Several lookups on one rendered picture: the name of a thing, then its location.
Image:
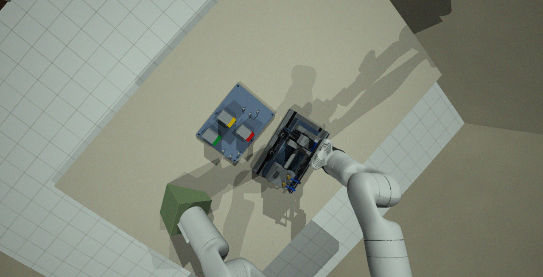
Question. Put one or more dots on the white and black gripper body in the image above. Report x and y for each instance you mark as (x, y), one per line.
(325, 155)

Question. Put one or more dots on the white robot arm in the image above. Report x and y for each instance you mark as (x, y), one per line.
(368, 188)

